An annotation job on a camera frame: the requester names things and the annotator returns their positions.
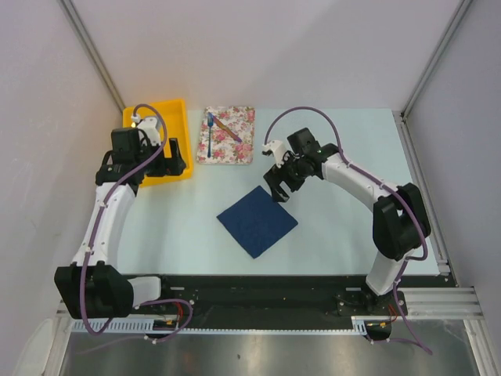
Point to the floral pattern tray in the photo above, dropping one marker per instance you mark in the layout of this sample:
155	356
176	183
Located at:
226	151

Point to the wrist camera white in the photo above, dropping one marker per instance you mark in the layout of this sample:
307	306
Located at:
276	149
149	129

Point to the yellow plastic bin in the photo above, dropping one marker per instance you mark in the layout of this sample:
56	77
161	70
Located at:
174	113

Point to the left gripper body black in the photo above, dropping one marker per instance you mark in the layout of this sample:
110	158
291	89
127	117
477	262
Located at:
160	167

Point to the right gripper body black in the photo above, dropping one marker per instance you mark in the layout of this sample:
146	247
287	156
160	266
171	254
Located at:
291	171

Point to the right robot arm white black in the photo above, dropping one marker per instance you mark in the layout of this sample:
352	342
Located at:
400	221

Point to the aluminium frame rail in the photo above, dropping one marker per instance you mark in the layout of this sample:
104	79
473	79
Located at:
423	302

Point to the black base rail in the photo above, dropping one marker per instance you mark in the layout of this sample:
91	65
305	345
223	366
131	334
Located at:
274	321

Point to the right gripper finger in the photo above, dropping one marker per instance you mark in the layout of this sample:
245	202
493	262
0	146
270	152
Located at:
275	188
281	194

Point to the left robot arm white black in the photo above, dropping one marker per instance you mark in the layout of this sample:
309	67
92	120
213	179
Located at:
91	286

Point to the iridescent metal knife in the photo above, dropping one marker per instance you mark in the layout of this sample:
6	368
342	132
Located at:
227	129

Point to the white slotted cable duct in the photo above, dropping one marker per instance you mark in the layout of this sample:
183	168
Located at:
152	326

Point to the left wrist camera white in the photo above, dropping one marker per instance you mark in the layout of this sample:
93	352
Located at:
149	129

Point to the dark blue paper napkin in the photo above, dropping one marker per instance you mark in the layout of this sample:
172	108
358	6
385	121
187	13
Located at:
256	222

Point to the blue metal fork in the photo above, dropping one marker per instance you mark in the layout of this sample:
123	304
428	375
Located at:
210	124

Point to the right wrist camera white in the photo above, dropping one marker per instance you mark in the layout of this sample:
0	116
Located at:
276	149

